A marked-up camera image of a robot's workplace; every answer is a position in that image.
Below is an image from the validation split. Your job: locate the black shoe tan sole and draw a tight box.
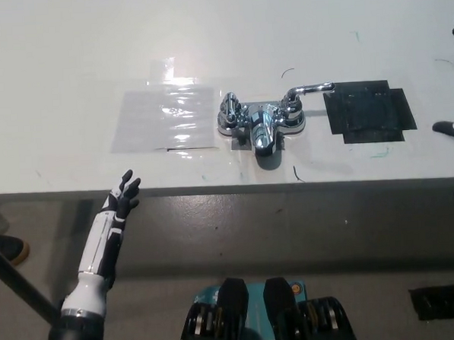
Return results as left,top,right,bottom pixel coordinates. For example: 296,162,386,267
0,232,32,266

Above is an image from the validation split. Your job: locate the chrome faucet body with spout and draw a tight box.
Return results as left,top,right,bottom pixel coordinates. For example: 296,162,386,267
214,99,311,159

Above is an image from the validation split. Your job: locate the grey table leg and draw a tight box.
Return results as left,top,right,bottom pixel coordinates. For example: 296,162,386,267
60,199,100,263

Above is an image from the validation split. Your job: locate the clear glossy tape strip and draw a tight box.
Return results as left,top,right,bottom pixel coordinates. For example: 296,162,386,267
144,54,222,163

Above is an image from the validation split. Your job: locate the black tape patch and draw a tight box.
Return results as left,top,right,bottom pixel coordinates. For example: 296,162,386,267
322,78,418,147

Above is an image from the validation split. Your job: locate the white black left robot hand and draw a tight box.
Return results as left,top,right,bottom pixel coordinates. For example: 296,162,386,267
71,168,148,291

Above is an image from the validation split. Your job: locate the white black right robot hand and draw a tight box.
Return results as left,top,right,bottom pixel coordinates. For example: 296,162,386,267
426,17,454,141

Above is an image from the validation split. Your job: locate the black metal table frame bar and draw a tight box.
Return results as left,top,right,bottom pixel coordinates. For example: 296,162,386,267
0,236,63,329

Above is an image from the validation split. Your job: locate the translucent grey plastic sheet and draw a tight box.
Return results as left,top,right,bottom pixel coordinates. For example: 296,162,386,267
107,85,220,154

